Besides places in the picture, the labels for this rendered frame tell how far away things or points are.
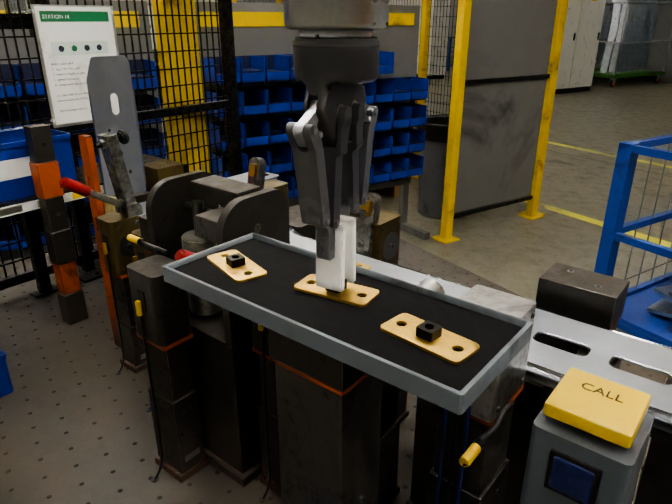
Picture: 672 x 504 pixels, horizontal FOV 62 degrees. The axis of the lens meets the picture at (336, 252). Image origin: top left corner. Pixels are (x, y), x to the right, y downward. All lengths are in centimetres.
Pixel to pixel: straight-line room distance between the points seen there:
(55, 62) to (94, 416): 95
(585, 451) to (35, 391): 113
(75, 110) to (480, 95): 274
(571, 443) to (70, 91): 156
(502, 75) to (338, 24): 358
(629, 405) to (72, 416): 103
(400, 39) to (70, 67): 243
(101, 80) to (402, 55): 259
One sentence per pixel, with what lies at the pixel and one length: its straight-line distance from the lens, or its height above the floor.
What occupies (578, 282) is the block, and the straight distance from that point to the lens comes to 97.
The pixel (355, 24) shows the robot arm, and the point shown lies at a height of 142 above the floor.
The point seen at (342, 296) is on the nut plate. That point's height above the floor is 116.
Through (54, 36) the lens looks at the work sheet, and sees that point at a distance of 174.
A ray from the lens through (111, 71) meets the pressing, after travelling 149.
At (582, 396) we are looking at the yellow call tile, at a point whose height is 116.
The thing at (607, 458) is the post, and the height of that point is 114.
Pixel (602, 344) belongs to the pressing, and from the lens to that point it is 87.
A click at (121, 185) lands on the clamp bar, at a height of 112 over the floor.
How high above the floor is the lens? 142
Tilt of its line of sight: 23 degrees down
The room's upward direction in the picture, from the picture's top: straight up
